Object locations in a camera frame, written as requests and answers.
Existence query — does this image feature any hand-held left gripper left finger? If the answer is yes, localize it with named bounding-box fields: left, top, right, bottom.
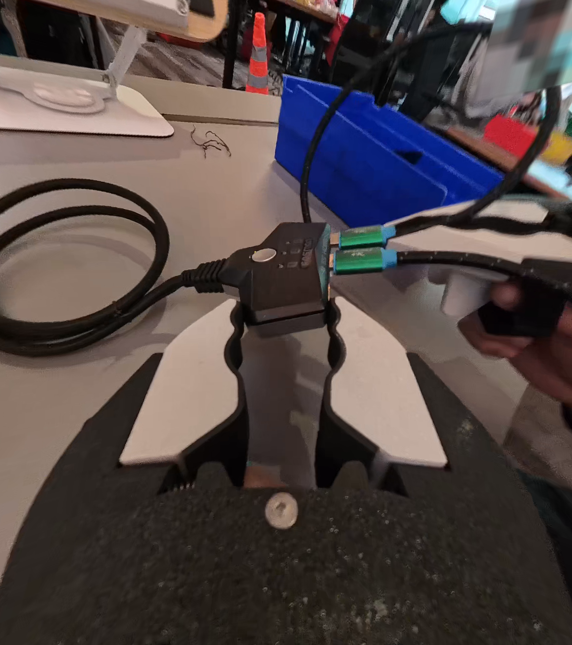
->
left=119, top=298, right=249, bottom=488

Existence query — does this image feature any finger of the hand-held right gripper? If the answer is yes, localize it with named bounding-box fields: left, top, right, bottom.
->
left=402, top=224, right=572, bottom=317
left=384, top=198, right=552, bottom=233

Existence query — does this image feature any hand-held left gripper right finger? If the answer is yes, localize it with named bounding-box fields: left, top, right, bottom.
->
left=315, top=297, right=449, bottom=492

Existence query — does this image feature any braided cable with green plug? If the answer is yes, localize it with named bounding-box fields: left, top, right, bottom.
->
left=330, top=86, right=572, bottom=323

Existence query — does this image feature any large blue plastic bin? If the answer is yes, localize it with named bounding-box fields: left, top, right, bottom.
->
left=274, top=75, right=504, bottom=228

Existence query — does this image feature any black HDMI switch box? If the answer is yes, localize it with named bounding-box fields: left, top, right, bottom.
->
left=0, top=179, right=333, bottom=356

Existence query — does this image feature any grey desk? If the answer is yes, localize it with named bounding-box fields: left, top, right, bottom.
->
left=0, top=53, right=529, bottom=641

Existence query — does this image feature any person's right hand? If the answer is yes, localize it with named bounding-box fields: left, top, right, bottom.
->
left=459, top=281, right=572, bottom=426

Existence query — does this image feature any wooden table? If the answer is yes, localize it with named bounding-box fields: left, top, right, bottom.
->
left=445, top=126, right=572, bottom=198

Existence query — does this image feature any orange traffic cone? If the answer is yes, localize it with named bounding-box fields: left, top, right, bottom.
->
left=245, top=11, right=272, bottom=95

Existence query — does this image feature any white metal stand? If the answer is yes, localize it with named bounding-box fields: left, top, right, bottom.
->
left=0, top=0, right=175, bottom=138

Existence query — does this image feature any black tangled string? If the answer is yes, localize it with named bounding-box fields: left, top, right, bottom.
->
left=189, top=125, right=232, bottom=159

